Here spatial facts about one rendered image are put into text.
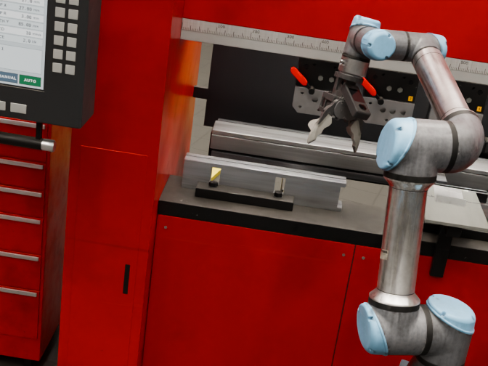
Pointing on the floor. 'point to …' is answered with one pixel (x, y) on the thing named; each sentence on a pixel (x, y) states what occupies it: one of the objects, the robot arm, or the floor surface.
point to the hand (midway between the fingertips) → (332, 149)
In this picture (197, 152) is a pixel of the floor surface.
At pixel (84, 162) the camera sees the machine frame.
